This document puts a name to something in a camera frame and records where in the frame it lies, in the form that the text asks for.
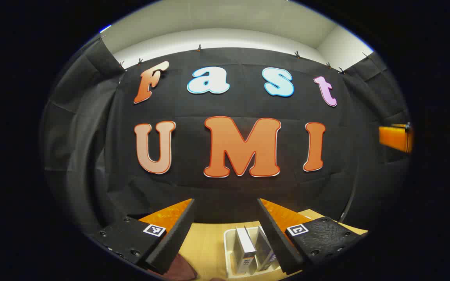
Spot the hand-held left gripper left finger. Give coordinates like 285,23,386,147
88,198,196,275

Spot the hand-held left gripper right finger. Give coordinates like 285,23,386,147
257,198,368,275

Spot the blue cover book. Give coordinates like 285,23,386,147
255,226,278,272

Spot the maroon schoolbag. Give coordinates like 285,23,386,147
162,253,198,281

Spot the white book with grey photo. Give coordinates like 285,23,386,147
234,227,257,276

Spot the white bookshelf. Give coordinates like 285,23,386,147
223,225,285,279

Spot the row of small backdrop clips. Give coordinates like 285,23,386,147
98,34,371,75

